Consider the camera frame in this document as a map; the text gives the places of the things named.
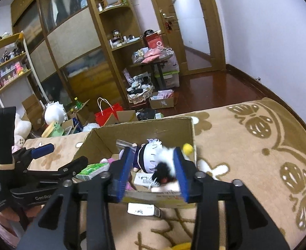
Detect fluffy black white plush toy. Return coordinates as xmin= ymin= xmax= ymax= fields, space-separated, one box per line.
xmin=150 ymin=143 xmax=194 ymax=192

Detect red box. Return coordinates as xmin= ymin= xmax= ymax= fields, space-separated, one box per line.
xmin=145 ymin=32 xmax=164 ymax=49

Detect beige patterned blanket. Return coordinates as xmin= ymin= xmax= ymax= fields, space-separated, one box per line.
xmin=0 ymin=97 xmax=306 ymax=250

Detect red paper bag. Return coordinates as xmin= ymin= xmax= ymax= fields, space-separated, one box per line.
xmin=94 ymin=97 xmax=123 ymax=127

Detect wooden corner shelf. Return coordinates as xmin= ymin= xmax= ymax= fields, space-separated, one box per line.
xmin=84 ymin=0 xmax=153 ymax=110

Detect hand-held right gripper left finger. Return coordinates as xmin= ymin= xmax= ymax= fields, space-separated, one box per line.
xmin=16 ymin=147 xmax=137 ymax=250

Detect yellow dog plush toy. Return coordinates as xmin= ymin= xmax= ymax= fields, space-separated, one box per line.
xmin=169 ymin=242 xmax=194 ymax=250

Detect white cream plush toy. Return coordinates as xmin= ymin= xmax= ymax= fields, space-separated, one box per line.
xmin=12 ymin=112 xmax=32 ymax=139

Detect pink packets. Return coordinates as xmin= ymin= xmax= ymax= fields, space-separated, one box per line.
xmin=141 ymin=48 xmax=162 ymax=64

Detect cardboard box with bottles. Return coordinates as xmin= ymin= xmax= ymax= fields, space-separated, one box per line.
xmin=67 ymin=99 xmax=91 ymax=125

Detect row of dark figurines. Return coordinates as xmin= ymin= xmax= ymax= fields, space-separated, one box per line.
xmin=0 ymin=45 xmax=26 ymax=67

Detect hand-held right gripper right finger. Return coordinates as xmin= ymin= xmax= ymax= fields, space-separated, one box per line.
xmin=173 ymin=146 xmax=291 ymax=250

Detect green tissue packet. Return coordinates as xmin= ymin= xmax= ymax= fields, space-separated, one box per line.
xmin=76 ymin=163 xmax=110 ymax=181

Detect small black white box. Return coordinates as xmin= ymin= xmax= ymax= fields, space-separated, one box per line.
xmin=127 ymin=202 xmax=162 ymax=218

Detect cardboard box with pink items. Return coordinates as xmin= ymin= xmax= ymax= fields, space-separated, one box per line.
xmin=149 ymin=90 xmax=175 ymax=109

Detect tall empty cardboard box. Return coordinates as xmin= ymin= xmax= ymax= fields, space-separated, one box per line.
xmin=21 ymin=94 xmax=45 ymax=131

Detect brown cardboard box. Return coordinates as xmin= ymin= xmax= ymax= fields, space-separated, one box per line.
xmin=72 ymin=117 xmax=197 ymax=209

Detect white round plush toy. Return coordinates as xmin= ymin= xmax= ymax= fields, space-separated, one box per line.
xmin=44 ymin=101 xmax=66 ymax=125

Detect pink bear plush toy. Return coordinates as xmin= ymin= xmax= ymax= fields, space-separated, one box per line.
xmin=100 ymin=150 xmax=126 ymax=166

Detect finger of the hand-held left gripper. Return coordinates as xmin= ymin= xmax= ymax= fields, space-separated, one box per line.
xmin=25 ymin=156 xmax=89 ymax=181
xmin=25 ymin=143 xmax=55 ymax=162

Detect metal door handle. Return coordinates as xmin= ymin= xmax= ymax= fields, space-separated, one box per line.
xmin=160 ymin=10 xmax=175 ymax=21

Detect yellow figurine shelf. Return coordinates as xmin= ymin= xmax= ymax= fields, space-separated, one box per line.
xmin=0 ymin=31 xmax=34 ymax=105

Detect small round wooden table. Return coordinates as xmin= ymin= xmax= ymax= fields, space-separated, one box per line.
xmin=131 ymin=57 xmax=169 ymax=89

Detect person's left forearm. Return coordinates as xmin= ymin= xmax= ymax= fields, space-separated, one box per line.
xmin=0 ymin=206 xmax=39 ymax=248

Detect clear plastic bag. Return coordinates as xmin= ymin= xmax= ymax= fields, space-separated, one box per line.
xmin=116 ymin=139 xmax=138 ymax=154

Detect clear storage bin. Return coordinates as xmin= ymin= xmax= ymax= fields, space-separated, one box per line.
xmin=154 ymin=55 xmax=181 ymax=89

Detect green frog toy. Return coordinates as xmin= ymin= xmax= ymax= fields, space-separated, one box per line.
xmin=42 ymin=121 xmax=65 ymax=137

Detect wooden sliding door wardrobe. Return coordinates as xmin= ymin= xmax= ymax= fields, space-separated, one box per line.
xmin=11 ymin=0 xmax=127 ymax=115

